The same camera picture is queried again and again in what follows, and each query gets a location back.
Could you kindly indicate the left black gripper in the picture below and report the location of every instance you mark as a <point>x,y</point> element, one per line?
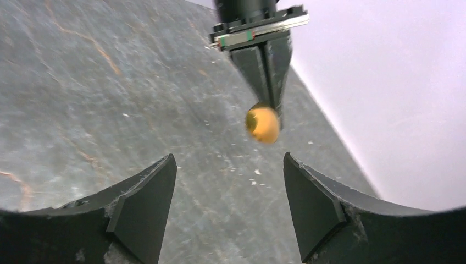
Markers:
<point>240,22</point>

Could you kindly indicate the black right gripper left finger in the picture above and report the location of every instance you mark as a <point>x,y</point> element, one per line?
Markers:
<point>122,223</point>

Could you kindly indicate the gold spoon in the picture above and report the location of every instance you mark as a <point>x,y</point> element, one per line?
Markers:
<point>262,123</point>

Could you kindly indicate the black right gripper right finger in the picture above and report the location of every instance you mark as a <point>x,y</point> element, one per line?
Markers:
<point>335,223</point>

